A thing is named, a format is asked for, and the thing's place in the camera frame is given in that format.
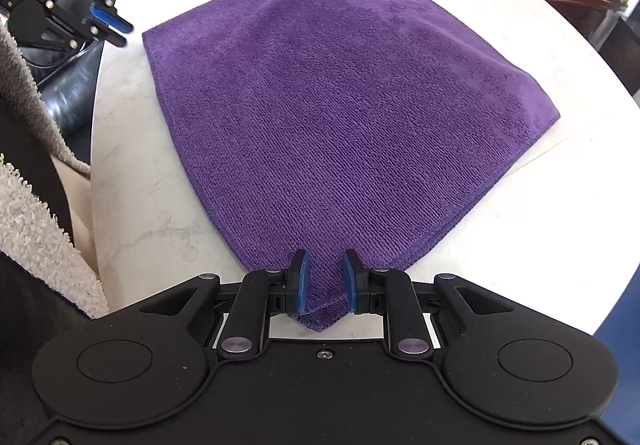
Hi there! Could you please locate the black water dispenser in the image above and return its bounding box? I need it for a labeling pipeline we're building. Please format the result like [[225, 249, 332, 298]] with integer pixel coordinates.
[[599, 17, 640, 96]]

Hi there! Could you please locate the black leather chair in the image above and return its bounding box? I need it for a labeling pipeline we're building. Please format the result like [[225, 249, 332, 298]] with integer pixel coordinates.
[[21, 41, 103, 164]]

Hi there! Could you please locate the blue table mat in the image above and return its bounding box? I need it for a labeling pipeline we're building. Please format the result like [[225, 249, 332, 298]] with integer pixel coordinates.
[[594, 271, 640, 444]]

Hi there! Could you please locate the purple towel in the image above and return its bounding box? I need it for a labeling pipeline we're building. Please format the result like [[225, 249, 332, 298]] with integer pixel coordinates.
[[142, 0, 560, 331]]

